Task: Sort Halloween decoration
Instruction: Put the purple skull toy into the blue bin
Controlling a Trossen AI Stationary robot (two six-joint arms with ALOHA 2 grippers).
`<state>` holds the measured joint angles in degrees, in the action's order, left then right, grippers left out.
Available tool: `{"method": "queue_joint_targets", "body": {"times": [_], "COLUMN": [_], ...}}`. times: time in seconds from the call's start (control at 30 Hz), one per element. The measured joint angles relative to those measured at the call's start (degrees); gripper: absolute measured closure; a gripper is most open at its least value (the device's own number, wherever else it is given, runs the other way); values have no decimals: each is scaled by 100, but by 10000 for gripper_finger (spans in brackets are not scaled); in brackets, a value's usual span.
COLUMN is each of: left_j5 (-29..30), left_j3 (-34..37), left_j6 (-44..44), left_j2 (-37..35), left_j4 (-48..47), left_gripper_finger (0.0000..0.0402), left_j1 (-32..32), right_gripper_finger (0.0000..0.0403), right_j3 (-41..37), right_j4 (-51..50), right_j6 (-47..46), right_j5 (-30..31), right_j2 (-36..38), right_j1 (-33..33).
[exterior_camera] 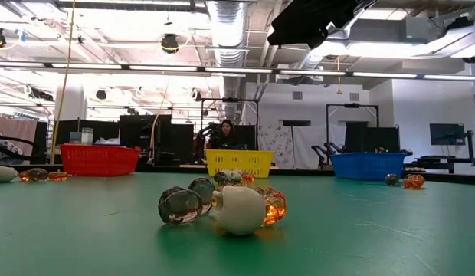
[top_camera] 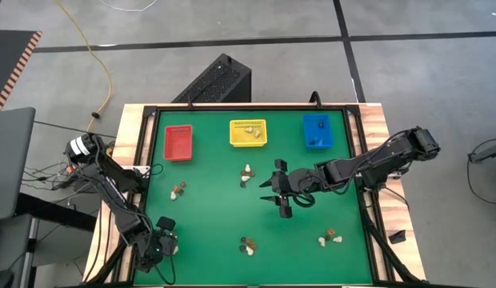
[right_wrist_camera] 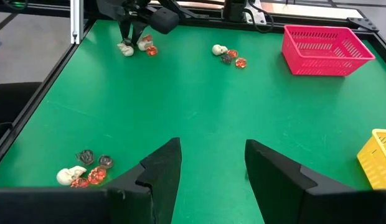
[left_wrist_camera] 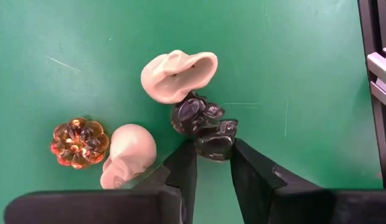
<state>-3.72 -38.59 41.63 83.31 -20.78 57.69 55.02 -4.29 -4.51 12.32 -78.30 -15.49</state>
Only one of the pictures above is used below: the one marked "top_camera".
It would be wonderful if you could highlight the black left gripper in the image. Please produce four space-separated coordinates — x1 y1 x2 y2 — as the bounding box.
138 216 179 273

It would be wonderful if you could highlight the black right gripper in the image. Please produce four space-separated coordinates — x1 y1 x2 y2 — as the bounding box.
258 158 323 219

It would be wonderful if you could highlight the yellow plastic basket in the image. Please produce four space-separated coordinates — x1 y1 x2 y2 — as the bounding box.
229 118 268 148

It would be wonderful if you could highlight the green table mat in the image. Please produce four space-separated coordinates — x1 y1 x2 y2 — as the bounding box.
134 110 373 286

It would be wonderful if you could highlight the blue plastic basket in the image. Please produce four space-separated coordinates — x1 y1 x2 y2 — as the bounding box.
302 113 335 150

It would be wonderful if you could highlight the red plastic basket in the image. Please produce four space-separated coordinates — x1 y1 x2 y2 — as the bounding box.
163 124 194 162

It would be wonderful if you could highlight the black side desk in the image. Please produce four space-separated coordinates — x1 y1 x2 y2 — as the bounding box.
15 191 98 233

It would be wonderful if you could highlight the light wooden table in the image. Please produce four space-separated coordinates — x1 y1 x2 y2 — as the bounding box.
82 102 427 286

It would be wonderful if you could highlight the black perforated computer case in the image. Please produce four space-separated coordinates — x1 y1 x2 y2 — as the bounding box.
171 53 252 104

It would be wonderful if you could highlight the small black wedge block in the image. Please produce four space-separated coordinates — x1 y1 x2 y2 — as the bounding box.
387 230 407 245

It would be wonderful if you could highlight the grey floor device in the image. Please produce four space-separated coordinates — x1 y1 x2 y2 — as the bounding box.
467 143 496 164

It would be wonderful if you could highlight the black mat striped edge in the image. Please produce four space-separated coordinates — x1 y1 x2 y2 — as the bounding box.
0 30 44 113

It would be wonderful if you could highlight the black cable bundle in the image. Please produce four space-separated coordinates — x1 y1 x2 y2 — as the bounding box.
22 119 117 209

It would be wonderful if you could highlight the yellow floor cable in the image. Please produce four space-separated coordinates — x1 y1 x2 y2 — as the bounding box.
55 0 114 133

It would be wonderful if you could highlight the white floor cable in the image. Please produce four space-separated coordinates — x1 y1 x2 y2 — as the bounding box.
99 0 159 12

